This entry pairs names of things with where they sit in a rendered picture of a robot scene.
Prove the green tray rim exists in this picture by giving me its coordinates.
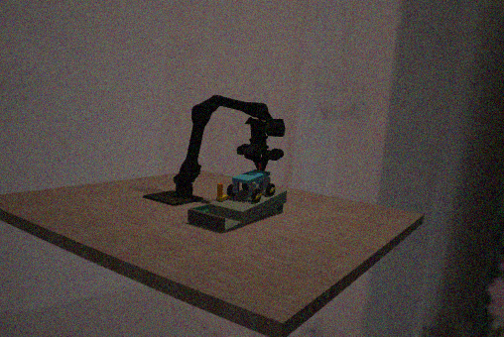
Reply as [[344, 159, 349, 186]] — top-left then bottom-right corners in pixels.
[[191, 205, 208, 211]]

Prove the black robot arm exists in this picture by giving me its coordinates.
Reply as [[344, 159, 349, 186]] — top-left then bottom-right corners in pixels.
[[173, 95, 286, 199]]

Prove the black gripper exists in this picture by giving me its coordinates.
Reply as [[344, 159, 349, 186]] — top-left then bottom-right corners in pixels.
[[237, 135, 284, 171]]

